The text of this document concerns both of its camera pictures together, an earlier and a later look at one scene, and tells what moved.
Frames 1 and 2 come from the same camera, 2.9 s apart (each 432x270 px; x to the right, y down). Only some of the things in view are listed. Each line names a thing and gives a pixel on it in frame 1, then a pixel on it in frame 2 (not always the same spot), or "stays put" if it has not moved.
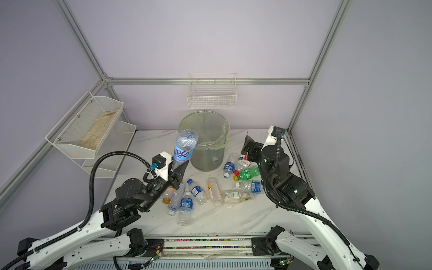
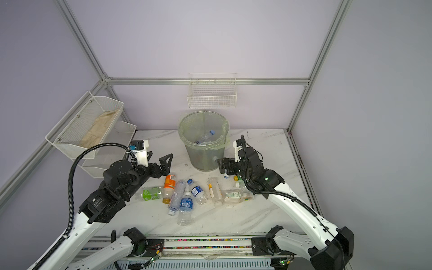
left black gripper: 176,177 -> 164,170
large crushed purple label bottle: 186,140 -> 211,133
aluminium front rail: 202,247 stays put
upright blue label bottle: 184,217 stays put
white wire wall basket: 212,90 stays put
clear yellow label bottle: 215,192 stays put
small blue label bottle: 197,192 stays put
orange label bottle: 167,197 stays put
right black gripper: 256,149 -> 229,163
